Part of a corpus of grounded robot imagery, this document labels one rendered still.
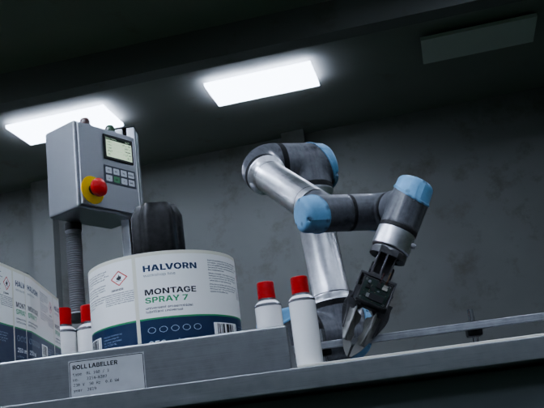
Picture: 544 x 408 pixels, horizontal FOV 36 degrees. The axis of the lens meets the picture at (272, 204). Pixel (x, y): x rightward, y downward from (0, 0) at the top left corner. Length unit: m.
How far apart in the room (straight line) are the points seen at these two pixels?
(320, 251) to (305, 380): 1.23
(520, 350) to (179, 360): 0.32
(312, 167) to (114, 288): 1.01
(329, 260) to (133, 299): 0.95
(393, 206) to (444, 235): 9.15
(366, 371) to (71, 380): 0.29
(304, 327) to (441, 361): 0.84
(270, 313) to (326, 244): 0.42
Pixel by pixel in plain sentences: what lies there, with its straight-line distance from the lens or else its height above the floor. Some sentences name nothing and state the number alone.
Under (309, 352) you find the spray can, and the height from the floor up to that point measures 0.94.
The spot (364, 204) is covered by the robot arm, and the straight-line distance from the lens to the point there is 1.70.
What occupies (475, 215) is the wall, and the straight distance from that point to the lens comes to 10.84.
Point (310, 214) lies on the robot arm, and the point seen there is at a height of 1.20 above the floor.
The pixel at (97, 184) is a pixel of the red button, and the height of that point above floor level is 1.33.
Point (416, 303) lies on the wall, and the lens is 10.63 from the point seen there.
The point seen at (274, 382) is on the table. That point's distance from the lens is 0.76.
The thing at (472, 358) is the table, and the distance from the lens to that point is 0.78.
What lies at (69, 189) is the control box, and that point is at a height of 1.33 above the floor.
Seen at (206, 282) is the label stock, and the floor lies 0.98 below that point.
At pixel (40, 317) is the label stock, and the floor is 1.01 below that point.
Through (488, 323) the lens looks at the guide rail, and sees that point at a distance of 1.69.
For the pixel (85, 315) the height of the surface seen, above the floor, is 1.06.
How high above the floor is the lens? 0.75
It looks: 17 degrees up
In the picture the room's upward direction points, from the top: 7 degrees counter-clockwise
